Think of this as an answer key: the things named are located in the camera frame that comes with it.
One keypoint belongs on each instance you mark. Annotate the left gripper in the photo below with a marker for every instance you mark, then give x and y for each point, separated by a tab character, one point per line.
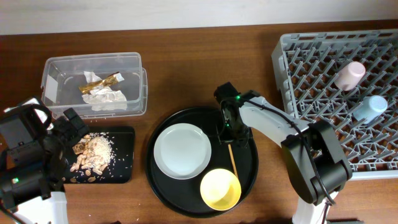
73	135

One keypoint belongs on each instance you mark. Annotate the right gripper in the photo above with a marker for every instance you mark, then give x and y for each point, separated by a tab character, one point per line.
224	137

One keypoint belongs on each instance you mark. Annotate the food scraps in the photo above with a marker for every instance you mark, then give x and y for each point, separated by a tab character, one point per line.
93	154

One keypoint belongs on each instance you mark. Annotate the wooden chopstick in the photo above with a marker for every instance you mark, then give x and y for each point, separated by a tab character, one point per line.
233	161

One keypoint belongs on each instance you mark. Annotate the white tissue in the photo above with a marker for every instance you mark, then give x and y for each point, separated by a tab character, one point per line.
103	98

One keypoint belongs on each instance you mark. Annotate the grey plate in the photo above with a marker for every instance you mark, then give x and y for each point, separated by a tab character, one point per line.
182	151

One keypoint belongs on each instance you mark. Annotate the yellow bowl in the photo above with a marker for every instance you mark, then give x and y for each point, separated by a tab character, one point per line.
220	189

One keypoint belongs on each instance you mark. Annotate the brown Nescafe Gold sachet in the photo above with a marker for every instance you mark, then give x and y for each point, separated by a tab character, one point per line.
108	81

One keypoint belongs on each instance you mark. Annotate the pink cup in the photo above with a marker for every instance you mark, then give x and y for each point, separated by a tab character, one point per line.
349	76

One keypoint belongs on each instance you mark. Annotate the light blue cup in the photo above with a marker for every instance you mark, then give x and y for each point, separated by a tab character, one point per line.
371	108

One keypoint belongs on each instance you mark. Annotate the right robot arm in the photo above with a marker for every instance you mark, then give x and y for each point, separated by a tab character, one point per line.
316	164

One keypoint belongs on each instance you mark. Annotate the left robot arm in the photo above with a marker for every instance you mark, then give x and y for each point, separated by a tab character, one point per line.
33	162

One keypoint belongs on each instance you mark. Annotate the grey dishwasher rack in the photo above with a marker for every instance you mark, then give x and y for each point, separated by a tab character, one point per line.
306	66

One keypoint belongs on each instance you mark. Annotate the white label on bin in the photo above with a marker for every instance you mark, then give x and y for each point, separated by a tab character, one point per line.
51	88

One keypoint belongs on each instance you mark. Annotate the clear plastic bin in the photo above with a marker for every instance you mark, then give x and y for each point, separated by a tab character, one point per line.
68	72

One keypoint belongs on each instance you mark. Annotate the black rectangular tray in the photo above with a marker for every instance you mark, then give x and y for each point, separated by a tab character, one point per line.
121	155

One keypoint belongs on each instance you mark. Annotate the round black tray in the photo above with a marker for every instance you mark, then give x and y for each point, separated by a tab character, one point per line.
183	196

